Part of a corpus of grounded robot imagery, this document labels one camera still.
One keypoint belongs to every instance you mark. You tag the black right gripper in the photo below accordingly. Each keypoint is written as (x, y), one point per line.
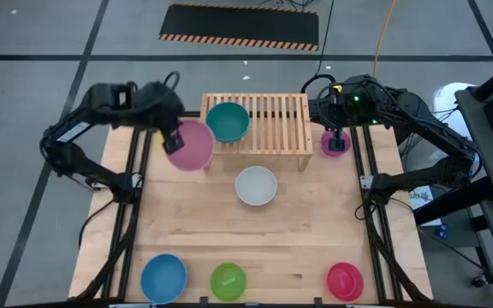
(336, 113)

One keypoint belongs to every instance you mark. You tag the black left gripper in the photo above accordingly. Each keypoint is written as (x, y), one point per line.
(170, 122)

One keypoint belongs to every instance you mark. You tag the small purple bowl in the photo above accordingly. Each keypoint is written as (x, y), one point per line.
(325, 145)

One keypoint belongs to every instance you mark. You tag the large pink bowl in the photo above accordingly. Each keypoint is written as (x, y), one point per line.
(195, 149)

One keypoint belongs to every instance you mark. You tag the large teal bowl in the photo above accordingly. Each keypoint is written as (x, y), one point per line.
(227, 122)

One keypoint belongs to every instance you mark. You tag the large white bowl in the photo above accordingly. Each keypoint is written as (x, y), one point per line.
(256, 186)

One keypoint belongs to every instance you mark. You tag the large blue bowl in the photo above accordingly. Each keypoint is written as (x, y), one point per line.
(163, 279)

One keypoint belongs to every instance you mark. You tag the small red bowl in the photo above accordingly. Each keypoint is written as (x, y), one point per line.
(345, 281)

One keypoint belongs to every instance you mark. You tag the small translucent green bowl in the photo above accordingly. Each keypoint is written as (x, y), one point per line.
(228, 282)

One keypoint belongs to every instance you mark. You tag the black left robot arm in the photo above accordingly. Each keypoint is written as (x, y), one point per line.
(101, 100)

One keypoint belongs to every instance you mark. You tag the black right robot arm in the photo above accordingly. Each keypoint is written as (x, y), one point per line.
(422, 111)

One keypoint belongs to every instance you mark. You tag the wooden slatted shelf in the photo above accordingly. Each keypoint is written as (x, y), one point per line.
(280, 128)

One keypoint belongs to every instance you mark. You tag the white paper sheet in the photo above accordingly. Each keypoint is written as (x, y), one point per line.
(419, 197)

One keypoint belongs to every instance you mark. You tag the white plastic bag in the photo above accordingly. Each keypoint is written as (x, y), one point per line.
(452, 102)

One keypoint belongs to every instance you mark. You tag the black desk support beam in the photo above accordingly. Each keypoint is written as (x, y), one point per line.
(452, 205)

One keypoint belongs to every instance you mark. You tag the black orange-striped floor mat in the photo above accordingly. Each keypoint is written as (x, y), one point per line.
(238, 25)

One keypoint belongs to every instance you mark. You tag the small blue object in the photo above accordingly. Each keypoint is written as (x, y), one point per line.
(442, 230)

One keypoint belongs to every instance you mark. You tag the black caster wheel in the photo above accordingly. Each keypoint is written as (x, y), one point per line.
(479, 280)

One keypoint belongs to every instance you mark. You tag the black aluminium table frame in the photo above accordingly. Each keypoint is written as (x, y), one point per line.
(368, 149)

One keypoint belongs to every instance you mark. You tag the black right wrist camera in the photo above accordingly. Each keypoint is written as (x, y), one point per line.
(337, 90)

